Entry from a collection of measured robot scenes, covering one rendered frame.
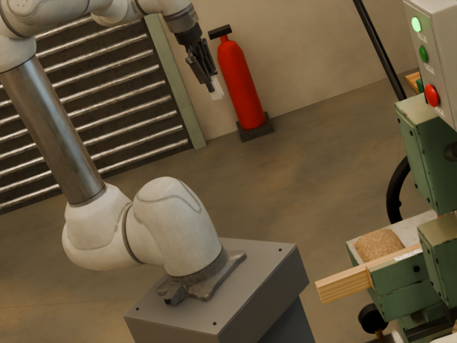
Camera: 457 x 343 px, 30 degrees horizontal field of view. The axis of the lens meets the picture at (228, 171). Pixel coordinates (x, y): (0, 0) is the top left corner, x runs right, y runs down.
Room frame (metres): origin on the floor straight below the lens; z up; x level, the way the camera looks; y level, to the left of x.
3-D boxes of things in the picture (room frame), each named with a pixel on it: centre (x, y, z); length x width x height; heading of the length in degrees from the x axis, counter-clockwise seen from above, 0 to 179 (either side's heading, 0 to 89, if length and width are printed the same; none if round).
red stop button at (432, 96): (0.96, -0.27, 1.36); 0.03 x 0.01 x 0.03; 0
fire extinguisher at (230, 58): (4.23, -0.22, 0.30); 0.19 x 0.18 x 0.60; 177
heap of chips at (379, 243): (1.37, -0.22, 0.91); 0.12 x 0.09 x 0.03; 0
